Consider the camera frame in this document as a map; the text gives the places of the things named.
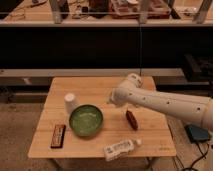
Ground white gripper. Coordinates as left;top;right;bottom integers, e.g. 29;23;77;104
109;88;127;106

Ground green ceramic bowl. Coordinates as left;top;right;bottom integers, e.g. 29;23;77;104
69;104;104;137

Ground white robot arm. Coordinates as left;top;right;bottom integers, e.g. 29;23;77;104
110;73;213;131

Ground brown sausage-shaped object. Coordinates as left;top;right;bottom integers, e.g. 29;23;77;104
126;110;138;130

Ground wooden table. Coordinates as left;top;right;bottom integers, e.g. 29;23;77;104
28;77;176;159

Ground white paper cup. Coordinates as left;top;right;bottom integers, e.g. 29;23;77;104
64;93;79;114

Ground white plastic bottle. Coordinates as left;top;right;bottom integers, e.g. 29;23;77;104
103;139;142;161

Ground dark chocolate bar box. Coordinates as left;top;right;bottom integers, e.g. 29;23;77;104
51;124;66;148

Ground blue foot pedal box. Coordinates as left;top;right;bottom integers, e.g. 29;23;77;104
185;124;211;143

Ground red tray of items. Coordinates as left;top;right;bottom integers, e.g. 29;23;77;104
109;0;171;19

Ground long workbench shelf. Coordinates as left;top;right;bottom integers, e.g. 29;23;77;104
0;0;213;27

